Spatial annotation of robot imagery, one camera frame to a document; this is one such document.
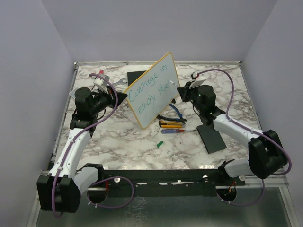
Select small white square device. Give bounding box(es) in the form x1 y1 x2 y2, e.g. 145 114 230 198
69 90 75 99

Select yellow utility knife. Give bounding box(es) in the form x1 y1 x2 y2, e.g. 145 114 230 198
159 121 183 128

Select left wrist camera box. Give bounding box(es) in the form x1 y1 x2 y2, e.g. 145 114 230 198
93 73 109 92

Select green marker cap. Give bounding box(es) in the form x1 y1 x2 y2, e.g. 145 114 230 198
157 141 163 148

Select blue handled cutting pliers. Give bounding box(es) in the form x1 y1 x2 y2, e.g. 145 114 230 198
156 104 188 124

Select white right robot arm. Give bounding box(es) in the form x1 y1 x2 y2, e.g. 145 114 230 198
177 82 289 185

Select large black network switch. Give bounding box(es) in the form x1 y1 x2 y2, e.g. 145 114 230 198
127 70 145 85

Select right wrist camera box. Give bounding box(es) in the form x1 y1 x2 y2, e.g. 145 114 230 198
189 72 206 89

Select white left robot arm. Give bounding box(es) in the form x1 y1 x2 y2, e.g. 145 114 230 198
36 86 127 213

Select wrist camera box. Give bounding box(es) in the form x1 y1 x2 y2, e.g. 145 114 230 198
93 73 109 92
189 72 206 89

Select blue red screwdriver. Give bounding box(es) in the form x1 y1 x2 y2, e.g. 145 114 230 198
161 129 196 134

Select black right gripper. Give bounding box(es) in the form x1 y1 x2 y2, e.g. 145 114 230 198
178 81 204 113

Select yellow framed whiteboard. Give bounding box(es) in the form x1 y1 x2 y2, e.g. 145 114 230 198
124 52 180 129

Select small black network switch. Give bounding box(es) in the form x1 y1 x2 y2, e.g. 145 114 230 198
196 125 227 154

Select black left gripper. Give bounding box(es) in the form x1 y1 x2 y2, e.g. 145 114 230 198
90 85 128 115

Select silver open-end wrench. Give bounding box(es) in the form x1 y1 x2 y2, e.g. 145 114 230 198
112 78 127 87

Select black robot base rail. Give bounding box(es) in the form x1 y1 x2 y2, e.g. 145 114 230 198
88 169 245 198

